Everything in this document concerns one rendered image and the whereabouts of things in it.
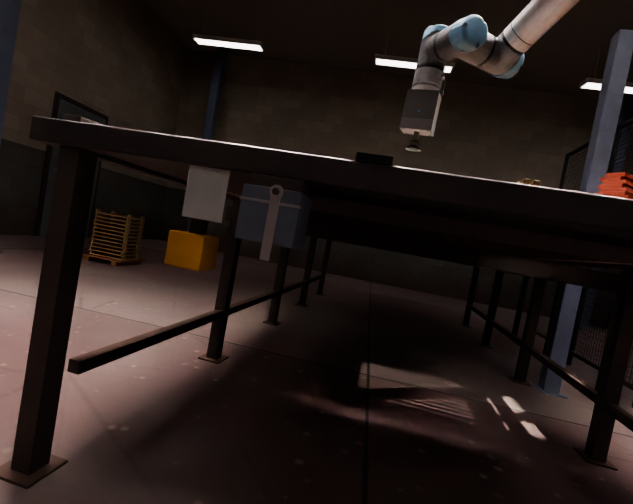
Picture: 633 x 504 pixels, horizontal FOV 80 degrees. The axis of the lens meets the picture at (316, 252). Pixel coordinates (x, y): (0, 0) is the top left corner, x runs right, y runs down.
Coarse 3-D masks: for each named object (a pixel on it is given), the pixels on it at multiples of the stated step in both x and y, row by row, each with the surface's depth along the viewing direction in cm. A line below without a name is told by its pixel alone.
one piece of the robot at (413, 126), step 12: (444, 84) 100; (408, 96) 101; (420, 96) 100; (432, 96) 98; (408, 108) 101; (420, 108) 100; (432, 108) 98; (408, 120) 101; (420, 120) 100; (432, 120) 98; (408, 132) 105; (420, 132) 103; (432, 132) 102
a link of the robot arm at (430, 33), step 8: (440, 24) 97; (424, 32) 100; (432, 32) 97; (424, 40) 99; (432, 40) 96; (424, 48) 99; (432, 48) 96; (424, 56) 99; (432, 56) 97; (424, 64) 98; (432, 64) 98; (440, 64) 98
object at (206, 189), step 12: (192, 168) 86; (204, 168) 86; (192, 180) 86; (204, 180) 86; (216, 180) 85; (228, 180) 85; (192, 192) 86; (204, 192) 86; (216, 192) 85; (192, 204) 86; (204, 204) 86; (216, 204) 85; (192, 216) 86; (204, 216) 86; (216, 216) 85
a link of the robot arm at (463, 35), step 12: (456, 24) 88; (468, 24) 86; (480, 24) 87; (444, 36) 91; (456, 36) 88; (468, 36) 86; (480, 36) 87; (492, 36) 91; (444, 48) 92; (456, 48) 90; (468, 48) 88; (480, 48) 90; (444, 60) 96; (468, 60) 93; (480, 60) 93
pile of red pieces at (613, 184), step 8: (608, 176) 151; (616, 176) 149; (624, 176) 147; (632, 176) 149; (608, 184) 150; (616, 184) 148; (624, 184) 147; (632, 184) 148; (600, 192) 152; (608, 192) 150; (616, 192) 147; (624, 192) 145; (632, 192) 147
